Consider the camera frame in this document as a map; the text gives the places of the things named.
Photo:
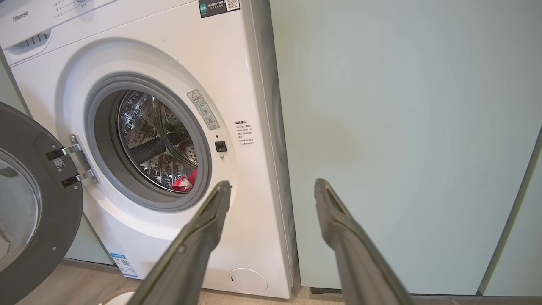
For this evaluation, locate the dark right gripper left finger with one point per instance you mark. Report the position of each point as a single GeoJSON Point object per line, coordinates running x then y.
{"type": "Point", "coordinates": [186, 262]}

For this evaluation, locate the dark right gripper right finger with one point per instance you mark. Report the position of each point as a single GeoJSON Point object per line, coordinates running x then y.
{"type": "Point", "coordinates": [355, 262]}

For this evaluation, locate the white garment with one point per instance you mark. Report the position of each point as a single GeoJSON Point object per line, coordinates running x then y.
{"type": "Point", "coordinates": [180, 185]}

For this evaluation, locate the red garment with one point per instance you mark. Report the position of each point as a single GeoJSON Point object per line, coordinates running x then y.
{"type": "Point", "coordinates": [192, 178]}

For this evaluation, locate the black round glass washer door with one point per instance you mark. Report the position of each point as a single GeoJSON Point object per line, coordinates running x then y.
{"type": "Point", "coordinates": [55, 220]}

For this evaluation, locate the white front-load washing machine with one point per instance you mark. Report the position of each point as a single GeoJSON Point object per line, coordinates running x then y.
{"type": "Point", "coordinates": [237, 220]}

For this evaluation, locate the stainless steel washing machine drum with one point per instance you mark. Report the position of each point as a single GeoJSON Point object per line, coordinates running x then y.
{"type": "Point", "coordinates": [144, 123]}

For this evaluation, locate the metal door hinge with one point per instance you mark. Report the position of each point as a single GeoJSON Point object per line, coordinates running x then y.
{"type": "Point", "coordinates": [82, 156]}

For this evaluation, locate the blue energy label sticker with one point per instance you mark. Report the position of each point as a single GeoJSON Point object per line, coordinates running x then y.
{"type": "Point", "coordinates": [124, 265]}

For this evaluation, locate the round white filter cover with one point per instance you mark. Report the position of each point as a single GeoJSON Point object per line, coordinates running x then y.
{"type": "Point", "coordinates": [248, 281]}

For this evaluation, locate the grey warning sticker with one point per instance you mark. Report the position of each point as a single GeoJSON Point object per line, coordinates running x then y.
{"type": "Point", "coordinates": [203, 109]}

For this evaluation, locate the black QR code sticker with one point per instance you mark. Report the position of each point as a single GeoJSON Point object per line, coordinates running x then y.
{"type": "Point", "coordinates": [218, 7]}

